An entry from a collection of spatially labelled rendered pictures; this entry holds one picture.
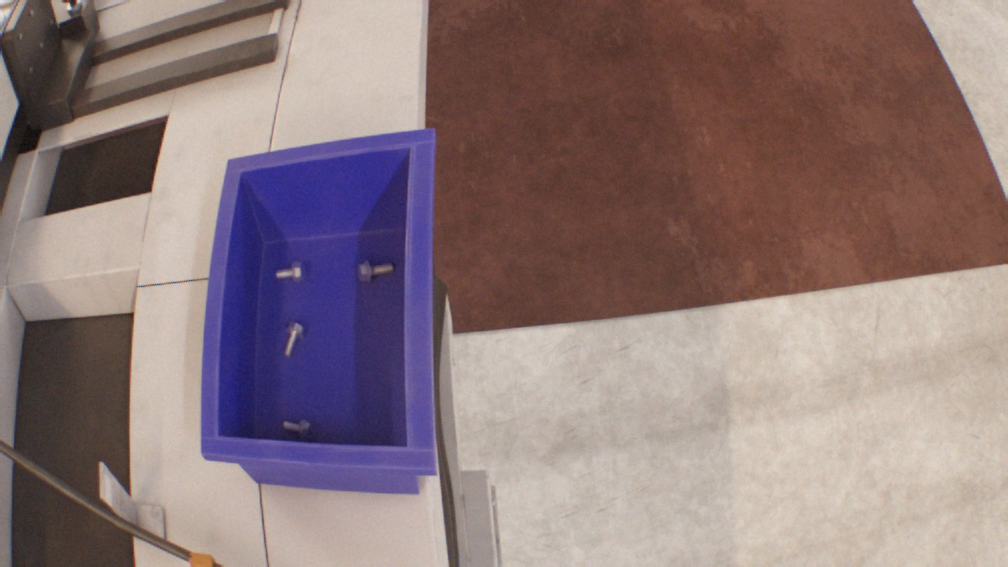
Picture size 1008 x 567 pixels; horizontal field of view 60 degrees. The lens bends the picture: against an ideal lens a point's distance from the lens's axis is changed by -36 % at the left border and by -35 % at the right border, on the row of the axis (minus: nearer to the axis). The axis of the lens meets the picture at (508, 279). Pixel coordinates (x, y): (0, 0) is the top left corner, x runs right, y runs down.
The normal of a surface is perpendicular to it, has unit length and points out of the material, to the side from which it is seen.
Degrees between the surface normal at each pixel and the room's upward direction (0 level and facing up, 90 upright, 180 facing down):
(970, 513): 0
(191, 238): 0
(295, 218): 85
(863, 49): 0
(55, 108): 90
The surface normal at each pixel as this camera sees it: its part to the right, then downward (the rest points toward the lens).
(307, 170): 0.03, 0.76
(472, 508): -0.06, -0.57
